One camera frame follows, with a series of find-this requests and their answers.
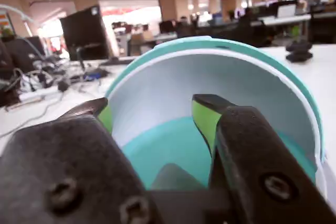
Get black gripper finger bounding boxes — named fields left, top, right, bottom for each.
left=0, top=97, right=161, bottom=224
left=191, top=93, right=336, bottom=224

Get teal whale-shaped bin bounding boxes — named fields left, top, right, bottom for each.
left=104, top=36, right=329, bottom=201

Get white power strip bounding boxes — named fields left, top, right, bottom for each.
left=18, top=86, right=60, bottom=102

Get black lumpy object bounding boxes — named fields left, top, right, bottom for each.
left=285, top=39, right=314, bottom=63

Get dark office chair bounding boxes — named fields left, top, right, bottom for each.
left=0, top=37, right=46, bottom=78

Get black computer monitor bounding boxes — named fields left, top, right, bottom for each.
left=59, top=5, right=110, bottom=61

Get white curved tube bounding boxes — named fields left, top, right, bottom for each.
left=0, top=3, right=35, bottom=24

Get tangled grey cables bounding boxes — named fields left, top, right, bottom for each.
left=0, top=60, right=111, bottom=138

